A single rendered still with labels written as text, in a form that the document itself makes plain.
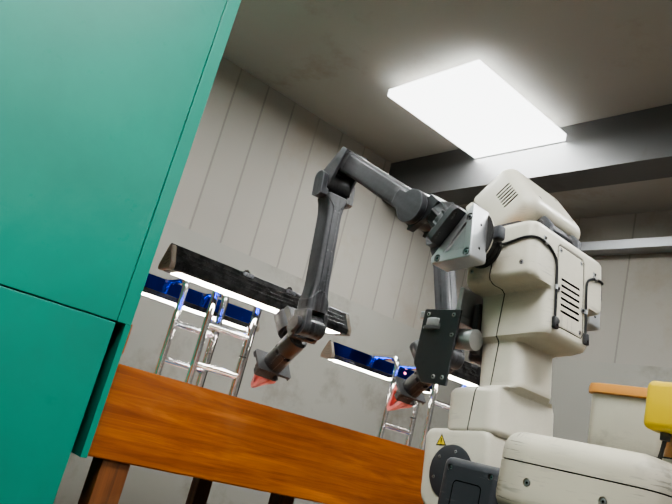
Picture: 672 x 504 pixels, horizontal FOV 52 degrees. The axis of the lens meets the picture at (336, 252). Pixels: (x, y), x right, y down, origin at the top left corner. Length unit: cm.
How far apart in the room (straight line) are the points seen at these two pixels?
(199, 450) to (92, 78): 80
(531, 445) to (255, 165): 312
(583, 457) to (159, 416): 85
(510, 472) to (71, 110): 103
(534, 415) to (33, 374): 97
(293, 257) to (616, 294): 205
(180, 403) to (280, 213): 265
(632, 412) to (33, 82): 121
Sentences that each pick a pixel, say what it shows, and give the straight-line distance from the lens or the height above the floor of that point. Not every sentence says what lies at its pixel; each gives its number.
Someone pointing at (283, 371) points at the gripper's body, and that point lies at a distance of 179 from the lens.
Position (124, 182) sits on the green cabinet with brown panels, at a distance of 144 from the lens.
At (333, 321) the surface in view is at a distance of 208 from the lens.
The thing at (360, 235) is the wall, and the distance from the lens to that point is 444.
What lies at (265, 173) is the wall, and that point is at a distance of 403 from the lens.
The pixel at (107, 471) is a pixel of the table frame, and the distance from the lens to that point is 150.
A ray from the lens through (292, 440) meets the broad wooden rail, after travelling 167.
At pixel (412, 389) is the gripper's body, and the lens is 194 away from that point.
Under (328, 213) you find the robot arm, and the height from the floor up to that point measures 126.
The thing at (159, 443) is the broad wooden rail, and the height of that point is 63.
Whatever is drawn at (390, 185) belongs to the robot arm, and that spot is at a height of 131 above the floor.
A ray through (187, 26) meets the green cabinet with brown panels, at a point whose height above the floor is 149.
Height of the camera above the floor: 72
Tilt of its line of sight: 15 degrees up
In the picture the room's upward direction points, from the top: 15 degrees clockwise
